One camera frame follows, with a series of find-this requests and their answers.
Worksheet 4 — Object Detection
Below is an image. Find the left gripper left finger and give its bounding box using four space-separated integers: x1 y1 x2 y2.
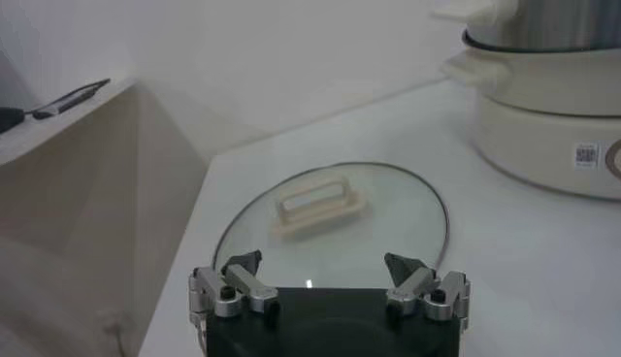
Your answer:
187 249 280 341

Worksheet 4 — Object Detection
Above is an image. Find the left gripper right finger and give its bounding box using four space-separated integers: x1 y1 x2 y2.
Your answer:
382 251 472 332

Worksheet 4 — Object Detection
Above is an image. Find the glass lid with cream handle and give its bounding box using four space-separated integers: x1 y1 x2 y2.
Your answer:
212 161 451 291

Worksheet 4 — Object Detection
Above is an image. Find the cream electric cooking pot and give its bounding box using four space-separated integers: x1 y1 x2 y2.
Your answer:
440 46 621 203

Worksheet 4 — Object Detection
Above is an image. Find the white side table with mouse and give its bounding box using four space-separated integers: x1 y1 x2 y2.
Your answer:
0 77 211 357

